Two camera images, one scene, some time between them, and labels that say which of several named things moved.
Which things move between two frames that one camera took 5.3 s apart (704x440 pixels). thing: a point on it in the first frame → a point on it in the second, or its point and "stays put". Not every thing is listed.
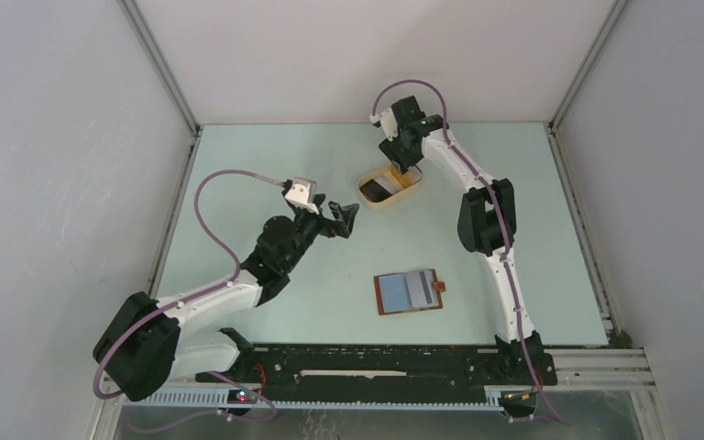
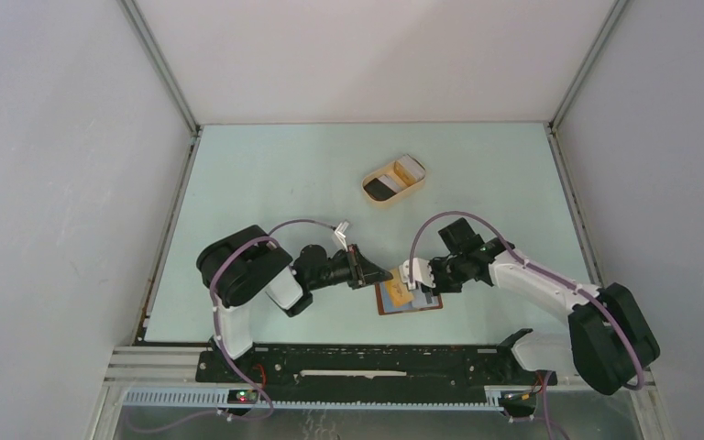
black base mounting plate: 381,367 stays put
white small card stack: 386,184 stays put
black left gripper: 343,216 → 361,269
